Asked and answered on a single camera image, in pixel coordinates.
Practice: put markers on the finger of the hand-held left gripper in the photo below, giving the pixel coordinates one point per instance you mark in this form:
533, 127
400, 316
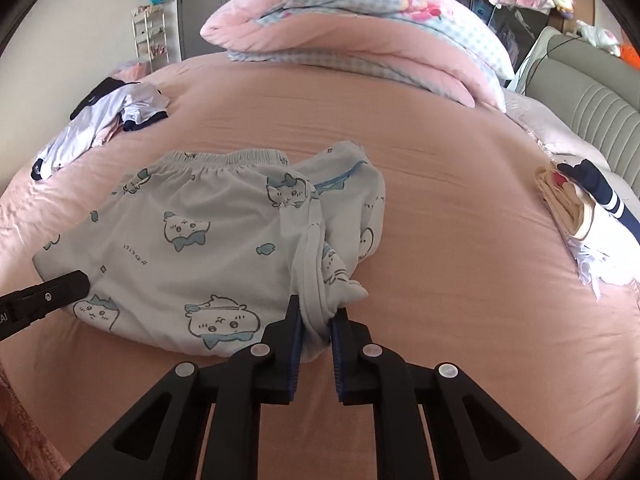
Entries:
55, 292

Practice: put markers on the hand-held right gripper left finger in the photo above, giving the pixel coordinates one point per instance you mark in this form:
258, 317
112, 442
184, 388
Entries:
296, 350

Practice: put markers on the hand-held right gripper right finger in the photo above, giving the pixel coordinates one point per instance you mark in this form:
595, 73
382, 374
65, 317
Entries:
336, 360

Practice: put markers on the white cartoon print pajama pants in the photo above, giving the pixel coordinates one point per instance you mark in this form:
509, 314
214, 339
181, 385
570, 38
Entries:
200, 240

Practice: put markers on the folded pink garment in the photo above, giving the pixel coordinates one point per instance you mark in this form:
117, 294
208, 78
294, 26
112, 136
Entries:
107, 132

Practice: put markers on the pink sheeted bed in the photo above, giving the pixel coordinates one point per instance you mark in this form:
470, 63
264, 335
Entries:
450, 220

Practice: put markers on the folded beige garment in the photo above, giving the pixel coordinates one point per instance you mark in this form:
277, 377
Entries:
555, 200

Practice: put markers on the light pink pillow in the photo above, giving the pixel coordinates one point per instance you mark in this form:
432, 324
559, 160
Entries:
540, 120

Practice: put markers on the pink checked folded quilt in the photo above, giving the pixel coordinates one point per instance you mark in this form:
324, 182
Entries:
350, 35

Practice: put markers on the grey door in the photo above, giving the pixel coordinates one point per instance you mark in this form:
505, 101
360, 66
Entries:
210, 10

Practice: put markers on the grey padded headboard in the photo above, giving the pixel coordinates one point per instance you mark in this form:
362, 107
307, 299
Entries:
590, 95

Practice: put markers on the row of plush toys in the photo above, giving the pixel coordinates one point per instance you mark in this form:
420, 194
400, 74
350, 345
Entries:
565, 2

